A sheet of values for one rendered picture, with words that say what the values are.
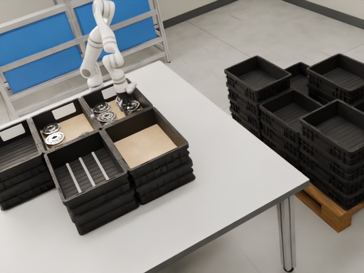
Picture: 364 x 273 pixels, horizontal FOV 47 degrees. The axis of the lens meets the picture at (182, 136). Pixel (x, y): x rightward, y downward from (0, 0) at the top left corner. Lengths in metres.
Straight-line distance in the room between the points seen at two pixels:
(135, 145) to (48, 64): 2.23
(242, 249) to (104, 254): 1.02
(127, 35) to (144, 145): 2.36
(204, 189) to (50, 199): 0.78
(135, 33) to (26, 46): 1.04
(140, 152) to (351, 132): 1.23
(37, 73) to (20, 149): 1.86
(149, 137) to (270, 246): 1.00
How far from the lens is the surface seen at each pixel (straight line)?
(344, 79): 3.07
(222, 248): 2.65
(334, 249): 2.63
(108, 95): 2.53
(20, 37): 4.10
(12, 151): 2.46
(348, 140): 2.55
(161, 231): 1.87
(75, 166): 2.15
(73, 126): 2.45
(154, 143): 2.11
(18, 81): 4.23
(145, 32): 4.42
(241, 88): 2.97
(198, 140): 2.27
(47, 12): 4.07
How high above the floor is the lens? 2.09
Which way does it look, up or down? 37 degrees down
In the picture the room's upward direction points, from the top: 13 degrees counter-clockwise
